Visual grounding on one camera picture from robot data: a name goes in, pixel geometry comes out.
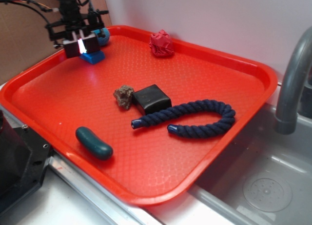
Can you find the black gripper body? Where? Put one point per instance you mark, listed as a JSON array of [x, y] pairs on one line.
[[87, 23]]

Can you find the dark green pickle toy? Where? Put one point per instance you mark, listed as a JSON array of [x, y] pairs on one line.
[[93, 143]]

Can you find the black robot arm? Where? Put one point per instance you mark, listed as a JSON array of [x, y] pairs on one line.
[[73, 7]]

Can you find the crumpled red cloth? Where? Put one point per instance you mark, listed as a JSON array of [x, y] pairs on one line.
[[161, 44]]

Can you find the grey plastic sink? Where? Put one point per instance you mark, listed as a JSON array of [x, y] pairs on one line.
[[255, 152]]

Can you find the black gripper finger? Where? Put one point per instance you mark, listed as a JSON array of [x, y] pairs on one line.
[[91, 43], [71, 48]]

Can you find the grey faucet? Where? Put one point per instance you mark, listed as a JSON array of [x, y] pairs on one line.
[[295, 96]]

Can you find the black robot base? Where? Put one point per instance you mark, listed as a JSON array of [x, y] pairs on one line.
[[24, 156]]

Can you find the brown cardboard panel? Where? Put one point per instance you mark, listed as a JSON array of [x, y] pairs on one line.
[[24, 41]]

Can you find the blue knitted ball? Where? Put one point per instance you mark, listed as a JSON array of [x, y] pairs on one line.
[[103, 38]]

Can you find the sink drain cover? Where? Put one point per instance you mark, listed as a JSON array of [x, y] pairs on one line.
[[268, 195]]

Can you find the red plastic tray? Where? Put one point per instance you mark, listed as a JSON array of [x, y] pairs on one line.
[[149, 165]]

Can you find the brown rock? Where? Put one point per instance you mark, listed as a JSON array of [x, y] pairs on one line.
[[123, 96]]

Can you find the blue rectangular block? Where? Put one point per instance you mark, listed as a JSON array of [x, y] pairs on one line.
[[93, 58]]

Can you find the black square block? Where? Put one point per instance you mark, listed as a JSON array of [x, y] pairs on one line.
[[150, 100]]

